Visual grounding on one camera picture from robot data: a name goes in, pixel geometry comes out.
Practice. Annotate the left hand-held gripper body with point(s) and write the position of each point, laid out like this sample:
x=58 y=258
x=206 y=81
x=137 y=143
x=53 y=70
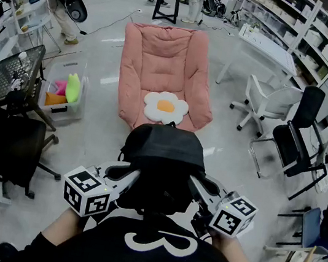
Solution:
x=87 y=190

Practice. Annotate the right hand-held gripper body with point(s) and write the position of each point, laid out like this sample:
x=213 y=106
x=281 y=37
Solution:
x=230 y=219

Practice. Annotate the black backpack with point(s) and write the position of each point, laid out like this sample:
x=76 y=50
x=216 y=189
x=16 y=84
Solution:
x=164 y=149

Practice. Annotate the pink floor lounge chair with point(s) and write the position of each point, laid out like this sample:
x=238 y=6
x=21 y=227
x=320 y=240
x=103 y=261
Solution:
x=163 y=62

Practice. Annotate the person's left forearm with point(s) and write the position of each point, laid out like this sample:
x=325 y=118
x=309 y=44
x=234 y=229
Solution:
x=63 y=227

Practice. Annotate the person's right forearm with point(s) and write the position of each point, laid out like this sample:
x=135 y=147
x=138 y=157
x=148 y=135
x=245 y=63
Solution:
x=233 y=257

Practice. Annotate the clear plastic storage box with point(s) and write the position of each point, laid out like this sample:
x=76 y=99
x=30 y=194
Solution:
x=61 y=111

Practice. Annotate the blue chair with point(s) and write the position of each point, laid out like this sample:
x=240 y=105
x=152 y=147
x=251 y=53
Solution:
x=318 y=232

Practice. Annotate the orange cushion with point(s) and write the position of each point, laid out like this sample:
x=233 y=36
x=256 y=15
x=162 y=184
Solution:
x=55 y=99

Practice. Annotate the black office chair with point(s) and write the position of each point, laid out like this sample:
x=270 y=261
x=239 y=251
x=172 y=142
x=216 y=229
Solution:
x=4 y=138

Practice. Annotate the person's black shoe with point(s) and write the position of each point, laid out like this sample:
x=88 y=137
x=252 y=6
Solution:
x=8 y=252

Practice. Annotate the neon green plush cushion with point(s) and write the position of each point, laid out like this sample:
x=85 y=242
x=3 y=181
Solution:
x=73 y=88

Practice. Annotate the pink plush cushion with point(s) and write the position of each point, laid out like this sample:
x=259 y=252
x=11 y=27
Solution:
x=60 y=86

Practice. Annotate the white flower cushion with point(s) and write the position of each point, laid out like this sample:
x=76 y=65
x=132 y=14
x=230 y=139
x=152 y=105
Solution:
x=165 y=107

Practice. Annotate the white office chair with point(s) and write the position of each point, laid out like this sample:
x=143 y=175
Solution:
x=265 y=100

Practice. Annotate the white table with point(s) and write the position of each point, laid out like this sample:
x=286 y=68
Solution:
x=268 y=49

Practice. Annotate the white workbench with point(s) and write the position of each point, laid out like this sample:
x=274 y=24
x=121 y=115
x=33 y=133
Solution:
x=3 y=29

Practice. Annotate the white shelving unit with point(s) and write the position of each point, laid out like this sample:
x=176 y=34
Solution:
x=302 y=29

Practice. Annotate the black chair with chrome frame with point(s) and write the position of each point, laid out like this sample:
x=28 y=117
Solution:
x=300 y=137

